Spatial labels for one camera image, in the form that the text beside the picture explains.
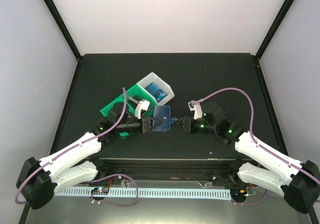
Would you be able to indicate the green plastic bin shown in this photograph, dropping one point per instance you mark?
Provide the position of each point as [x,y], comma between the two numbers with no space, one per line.
[114,109]
[138,93]

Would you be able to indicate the near green plastic bin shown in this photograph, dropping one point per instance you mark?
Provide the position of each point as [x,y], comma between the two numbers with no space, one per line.
[114,109]

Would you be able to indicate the white plastic bin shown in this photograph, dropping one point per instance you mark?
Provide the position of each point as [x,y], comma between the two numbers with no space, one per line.
[152,77]

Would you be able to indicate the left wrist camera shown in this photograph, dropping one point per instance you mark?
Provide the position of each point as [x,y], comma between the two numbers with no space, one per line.
[142,105]

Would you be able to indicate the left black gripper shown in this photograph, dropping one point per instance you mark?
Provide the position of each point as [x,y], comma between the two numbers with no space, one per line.
[146,124]

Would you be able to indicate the blue card holder wallet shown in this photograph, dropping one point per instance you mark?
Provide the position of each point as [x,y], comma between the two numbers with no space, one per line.
[164,113]

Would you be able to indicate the frame post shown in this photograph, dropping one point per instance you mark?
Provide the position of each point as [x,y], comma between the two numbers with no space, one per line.
[285,7]
[63,28]

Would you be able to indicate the left frame post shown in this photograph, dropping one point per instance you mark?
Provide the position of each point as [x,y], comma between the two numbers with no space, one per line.
[63,28]

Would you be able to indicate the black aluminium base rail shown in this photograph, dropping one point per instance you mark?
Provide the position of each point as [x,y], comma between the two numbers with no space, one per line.
[220,172]

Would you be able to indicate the white slotted cable duct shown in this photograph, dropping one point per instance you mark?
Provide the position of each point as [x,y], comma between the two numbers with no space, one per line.
[126,192]

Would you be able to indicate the blue cards in white bin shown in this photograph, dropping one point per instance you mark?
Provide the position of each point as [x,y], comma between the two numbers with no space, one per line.
[156,91]

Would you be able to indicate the controller board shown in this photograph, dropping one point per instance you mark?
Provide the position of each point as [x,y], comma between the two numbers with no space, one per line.
[242,192]
[100,191]

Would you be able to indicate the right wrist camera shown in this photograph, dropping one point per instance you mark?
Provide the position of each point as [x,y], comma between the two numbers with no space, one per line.
[195,106]

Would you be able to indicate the middle green plastic bin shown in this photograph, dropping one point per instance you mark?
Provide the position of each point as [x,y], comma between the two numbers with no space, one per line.
[138,93]

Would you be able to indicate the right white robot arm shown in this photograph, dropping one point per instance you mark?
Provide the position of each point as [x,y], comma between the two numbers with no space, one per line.
[297,182]

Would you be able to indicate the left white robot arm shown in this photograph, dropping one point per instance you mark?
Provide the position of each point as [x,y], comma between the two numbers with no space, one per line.
[40,180]

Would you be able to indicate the right frame post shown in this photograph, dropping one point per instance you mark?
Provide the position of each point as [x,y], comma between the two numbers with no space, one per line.
[285,7]

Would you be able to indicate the right controller board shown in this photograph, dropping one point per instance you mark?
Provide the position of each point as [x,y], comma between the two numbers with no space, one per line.
[242,192]

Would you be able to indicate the left controller board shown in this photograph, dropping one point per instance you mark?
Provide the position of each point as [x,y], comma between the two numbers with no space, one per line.
[100,191]

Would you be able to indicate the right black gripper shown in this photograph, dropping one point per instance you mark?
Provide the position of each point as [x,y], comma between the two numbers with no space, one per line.
[187,125]

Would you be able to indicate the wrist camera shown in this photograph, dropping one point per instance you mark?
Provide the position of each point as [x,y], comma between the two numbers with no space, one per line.
[195,106]
[142,105]

